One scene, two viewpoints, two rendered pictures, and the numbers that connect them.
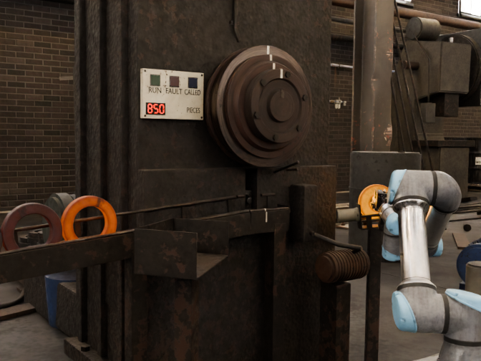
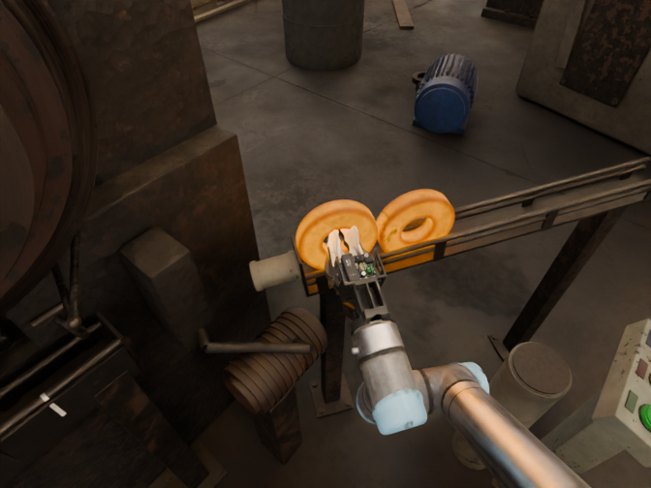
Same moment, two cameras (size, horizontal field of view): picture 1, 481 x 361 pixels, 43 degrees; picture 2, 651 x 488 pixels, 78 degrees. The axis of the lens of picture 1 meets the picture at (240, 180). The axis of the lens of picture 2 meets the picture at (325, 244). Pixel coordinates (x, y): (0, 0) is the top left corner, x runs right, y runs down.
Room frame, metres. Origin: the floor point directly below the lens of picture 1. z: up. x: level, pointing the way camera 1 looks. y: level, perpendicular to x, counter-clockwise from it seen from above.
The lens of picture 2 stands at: (2.09, -0.43, 1.28)
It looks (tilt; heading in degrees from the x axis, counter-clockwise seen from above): 47 degrees down; 345
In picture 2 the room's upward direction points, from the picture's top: straight up
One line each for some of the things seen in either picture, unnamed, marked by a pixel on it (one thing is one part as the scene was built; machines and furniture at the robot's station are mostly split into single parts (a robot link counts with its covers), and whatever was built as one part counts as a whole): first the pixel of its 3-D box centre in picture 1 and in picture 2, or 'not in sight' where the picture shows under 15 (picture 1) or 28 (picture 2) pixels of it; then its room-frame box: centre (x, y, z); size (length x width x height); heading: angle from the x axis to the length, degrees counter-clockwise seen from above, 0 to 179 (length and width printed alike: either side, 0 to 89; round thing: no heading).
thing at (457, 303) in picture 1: (462, 313); not in sight; (1.79, -0.66, 0.48); 0.13 x 0.12 x 0.14; 85
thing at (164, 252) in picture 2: (303, 212); (172, 291); (2.59, -0.27, 0.68); 0.11 x 0.08 x 0.24; 35
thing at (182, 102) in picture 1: (172, 94); not in sight; (2.33, 0.26, 1.15); 0.26 x 0.02 x 0.18; 125
